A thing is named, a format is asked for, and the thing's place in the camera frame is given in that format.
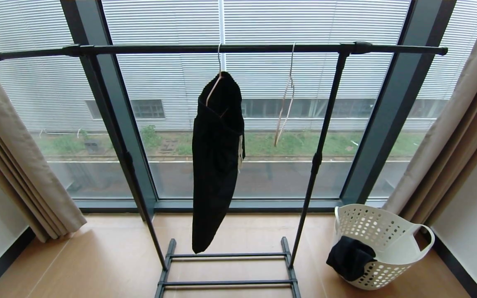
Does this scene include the black shorts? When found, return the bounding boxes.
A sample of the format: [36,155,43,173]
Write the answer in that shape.
[191,71,246,255]

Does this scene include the window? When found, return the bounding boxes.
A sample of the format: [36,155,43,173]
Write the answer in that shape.
[0,0,477,214]

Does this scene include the black clothes rack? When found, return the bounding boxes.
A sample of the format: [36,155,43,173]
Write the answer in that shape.
[0,41,449,298]

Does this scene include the heap of clothes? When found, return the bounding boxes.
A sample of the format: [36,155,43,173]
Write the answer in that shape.
[326,236,377,282]

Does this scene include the pink clothes hanger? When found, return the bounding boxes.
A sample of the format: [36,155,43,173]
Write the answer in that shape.
[205,42,225,109]
[273,42,296,148]

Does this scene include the beige curtain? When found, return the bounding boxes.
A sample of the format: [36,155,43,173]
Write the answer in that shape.
[0,41,87,243]
[383,0,477,226]

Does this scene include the white laundry basket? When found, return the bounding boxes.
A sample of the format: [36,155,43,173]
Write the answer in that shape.
[334,203,436,291]

